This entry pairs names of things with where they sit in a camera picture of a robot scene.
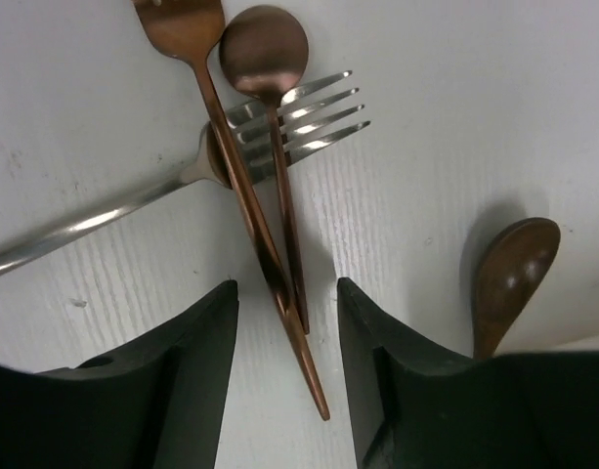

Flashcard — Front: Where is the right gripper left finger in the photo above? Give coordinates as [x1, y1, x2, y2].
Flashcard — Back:
[0, 280, 239, 468]

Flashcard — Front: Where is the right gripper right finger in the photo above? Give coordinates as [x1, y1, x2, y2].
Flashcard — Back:
[337, 277, 599, 468]

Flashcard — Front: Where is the brown spoon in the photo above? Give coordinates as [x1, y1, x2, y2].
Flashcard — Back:
[471, 217, 561, 360]

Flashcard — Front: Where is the long silver fork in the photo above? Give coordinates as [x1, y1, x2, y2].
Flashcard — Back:
[0, 70, 370, 276]

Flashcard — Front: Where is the small copper spoon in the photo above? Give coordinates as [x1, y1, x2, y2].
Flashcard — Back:
[219, 5, 310, 333]

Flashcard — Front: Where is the rose gold fork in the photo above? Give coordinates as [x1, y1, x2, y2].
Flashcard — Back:
[134, 1, 330, 420]

